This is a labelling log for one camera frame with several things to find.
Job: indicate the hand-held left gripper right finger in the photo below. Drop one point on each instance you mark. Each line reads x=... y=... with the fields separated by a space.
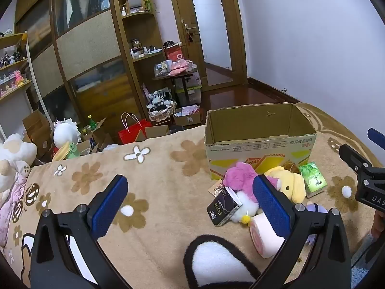
x=270 y=207

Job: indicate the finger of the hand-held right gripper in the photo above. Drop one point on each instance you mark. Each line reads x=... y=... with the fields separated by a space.
x=353 y=156
x=376 y=138

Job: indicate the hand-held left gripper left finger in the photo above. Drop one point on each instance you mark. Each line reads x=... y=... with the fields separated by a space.
x=109 y=207

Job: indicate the white fluffy plush toy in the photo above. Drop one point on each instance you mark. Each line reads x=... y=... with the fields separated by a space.
x=248 y=206

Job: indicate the yellow dog plush toy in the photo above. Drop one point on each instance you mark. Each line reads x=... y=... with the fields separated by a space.
x=293 y=183

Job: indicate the pink toilet paper roll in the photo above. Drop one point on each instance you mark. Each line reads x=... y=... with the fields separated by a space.
x=264 y=242

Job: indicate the pink plush toy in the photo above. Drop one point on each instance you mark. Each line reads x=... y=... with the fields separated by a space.
x=237 y=177

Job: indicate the purple and white plush toy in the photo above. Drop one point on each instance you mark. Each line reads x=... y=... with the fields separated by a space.
x=315 y=208

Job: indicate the green tissue packet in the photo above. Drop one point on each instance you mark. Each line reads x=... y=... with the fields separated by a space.
x=312 y=177

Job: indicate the printed cardboard box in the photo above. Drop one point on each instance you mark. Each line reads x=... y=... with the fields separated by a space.
x=258 y=153

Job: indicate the person's right hand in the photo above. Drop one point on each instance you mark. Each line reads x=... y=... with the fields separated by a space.
x=379 y=224

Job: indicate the metal keyring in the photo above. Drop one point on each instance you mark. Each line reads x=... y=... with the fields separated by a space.
x=218 y=191

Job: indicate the green frog plush toy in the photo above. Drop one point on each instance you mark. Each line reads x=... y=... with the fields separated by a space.
x=72 y=153

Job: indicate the cardboard box with bottles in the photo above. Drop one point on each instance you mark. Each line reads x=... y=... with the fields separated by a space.
x=100 y=140

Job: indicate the red paper bag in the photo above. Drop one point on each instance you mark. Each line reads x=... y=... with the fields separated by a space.
x=132 y=134

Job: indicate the green glass bottle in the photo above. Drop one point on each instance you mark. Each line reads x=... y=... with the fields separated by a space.
x=92 y=123

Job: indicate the white round plush toy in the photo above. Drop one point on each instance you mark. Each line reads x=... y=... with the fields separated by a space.
x=64 y=132

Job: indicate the flat brown cardboard box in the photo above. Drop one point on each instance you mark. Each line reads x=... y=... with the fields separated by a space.
x=155 y=131

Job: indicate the pink cloth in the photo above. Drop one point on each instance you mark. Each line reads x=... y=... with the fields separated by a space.
x=9 y=210

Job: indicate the white cat plush toy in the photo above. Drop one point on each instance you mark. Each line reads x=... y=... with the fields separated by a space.
x=15 y=153

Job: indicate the plain cardboard box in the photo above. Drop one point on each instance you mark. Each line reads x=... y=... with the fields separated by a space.
x=36 y=126

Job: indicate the lace trimmed basket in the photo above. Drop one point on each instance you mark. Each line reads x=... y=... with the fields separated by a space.
x=161 y=108

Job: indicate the small open cardboard box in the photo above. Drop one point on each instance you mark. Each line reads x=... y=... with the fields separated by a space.
x=188 y=119

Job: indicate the wooden corner shelf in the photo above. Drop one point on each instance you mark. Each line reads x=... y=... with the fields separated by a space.
x=141 y=75

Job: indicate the translucent storage box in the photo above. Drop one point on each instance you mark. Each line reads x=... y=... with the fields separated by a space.
x=194 y=91

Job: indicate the small wooden table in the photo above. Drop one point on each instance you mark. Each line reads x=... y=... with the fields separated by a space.
x=177 y=79

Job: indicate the white pole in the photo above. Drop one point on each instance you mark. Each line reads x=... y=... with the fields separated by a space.
x=36 y=81

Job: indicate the pink packets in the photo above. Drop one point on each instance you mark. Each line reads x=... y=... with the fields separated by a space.
x=180 y=67

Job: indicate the red box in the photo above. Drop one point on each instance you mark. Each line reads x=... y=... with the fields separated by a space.
x=173 y=53

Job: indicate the wooden wardrobe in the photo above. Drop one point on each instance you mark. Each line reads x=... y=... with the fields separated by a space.
x=87 y=42

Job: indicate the wooden door with glass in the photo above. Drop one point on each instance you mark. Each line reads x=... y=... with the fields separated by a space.
x=180 y=6

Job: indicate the wall shelf with figurines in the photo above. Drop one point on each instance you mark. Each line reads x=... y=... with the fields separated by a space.
x=15 y=66

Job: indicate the picture frame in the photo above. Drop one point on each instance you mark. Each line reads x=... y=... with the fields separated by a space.
x=134 y=3

